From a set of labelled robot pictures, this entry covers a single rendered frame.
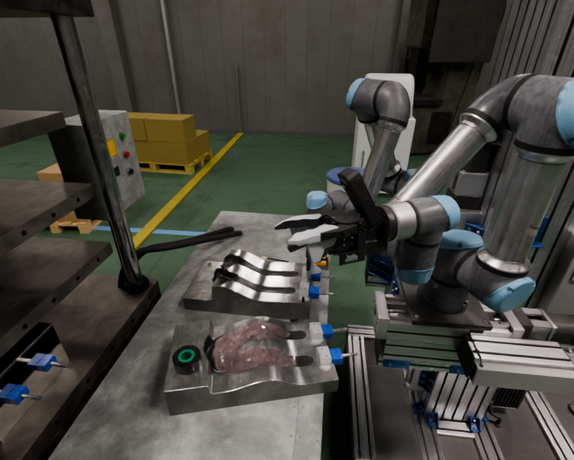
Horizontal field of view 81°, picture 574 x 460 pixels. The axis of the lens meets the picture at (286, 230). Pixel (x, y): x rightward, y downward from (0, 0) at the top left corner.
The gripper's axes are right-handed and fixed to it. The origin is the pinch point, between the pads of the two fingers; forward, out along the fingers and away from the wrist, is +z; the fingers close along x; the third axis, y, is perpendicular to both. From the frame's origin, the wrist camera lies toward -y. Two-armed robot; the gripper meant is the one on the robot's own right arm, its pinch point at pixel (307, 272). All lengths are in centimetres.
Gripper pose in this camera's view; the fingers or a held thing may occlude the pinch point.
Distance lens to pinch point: 141.0
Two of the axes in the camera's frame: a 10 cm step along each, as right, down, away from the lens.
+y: 9.9, 0.7, -1.2
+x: 1.4, -4.9, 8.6
